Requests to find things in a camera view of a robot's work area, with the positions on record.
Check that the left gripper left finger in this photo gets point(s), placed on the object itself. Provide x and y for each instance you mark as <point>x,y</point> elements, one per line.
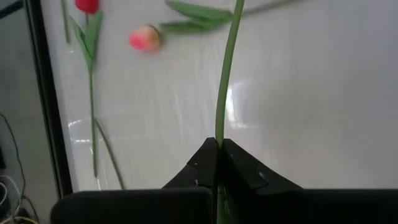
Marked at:
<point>140,205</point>

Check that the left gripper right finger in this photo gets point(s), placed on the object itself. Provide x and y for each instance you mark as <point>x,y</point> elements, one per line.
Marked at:
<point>280,205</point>

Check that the pink artificial tulip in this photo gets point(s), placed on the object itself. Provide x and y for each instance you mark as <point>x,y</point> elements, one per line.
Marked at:
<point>109,149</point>
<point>144,39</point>
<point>65,21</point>
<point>225,77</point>

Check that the red artificial tulip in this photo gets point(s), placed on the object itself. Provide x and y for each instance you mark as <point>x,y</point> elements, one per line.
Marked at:
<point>90,37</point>

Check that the black table frame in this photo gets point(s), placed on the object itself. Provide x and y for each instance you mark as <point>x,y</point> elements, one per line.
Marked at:
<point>46,93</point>

